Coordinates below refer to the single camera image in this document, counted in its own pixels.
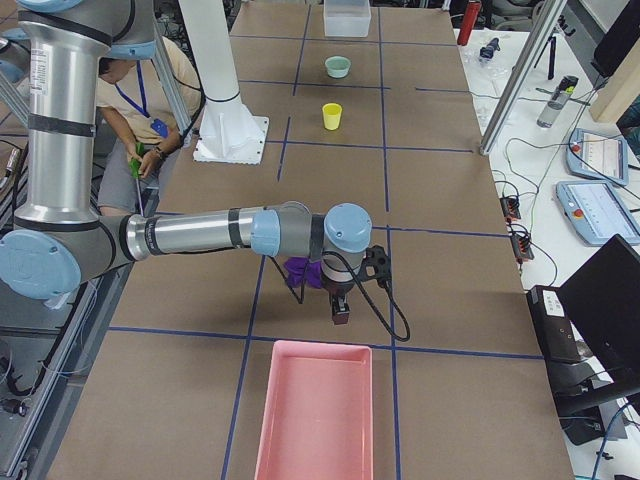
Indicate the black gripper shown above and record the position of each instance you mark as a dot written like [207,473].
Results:
[336,289]

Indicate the purple cloth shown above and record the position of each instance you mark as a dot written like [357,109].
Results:
[302,270]

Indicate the yellow plastic cup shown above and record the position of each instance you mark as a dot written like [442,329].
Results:
[332,114]

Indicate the black desktop computer box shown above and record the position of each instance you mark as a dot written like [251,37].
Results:
[553,328]

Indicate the pink plastic tray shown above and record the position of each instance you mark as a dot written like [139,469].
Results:
[318,413]

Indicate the lower orange terminal block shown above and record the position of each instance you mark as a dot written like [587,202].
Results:
[521,245]

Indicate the orange terminal block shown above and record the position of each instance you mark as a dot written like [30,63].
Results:
[510,208]
[521,245]

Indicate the upper orange terminal block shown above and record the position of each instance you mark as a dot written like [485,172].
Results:
[510,208]

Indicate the green ceramic bowl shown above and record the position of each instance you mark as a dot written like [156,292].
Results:
[337,67]

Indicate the black monitor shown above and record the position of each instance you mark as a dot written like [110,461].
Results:
[601,300]

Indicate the seated person beige shirt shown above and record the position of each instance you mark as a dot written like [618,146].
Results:
[131,98]

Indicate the lower teach pendant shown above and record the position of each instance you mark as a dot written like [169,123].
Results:
[596,211]

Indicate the teach pendant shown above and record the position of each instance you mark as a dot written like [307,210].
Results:
[593,155]
[596,211]

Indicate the clear plastic bin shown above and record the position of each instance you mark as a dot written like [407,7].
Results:
[346,18]

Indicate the upper teach pendant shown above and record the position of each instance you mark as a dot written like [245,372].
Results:
[593,155]

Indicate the clear water bottle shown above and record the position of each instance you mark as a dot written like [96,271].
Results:
[557,101]

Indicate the red water bottle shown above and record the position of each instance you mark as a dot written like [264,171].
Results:
[469,18]

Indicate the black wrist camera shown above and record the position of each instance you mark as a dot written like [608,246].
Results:
[376,265]

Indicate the green handled screwdriver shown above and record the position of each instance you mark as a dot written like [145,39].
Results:
[134,165]

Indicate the aluminium frame post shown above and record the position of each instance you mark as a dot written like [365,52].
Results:
[537,38]

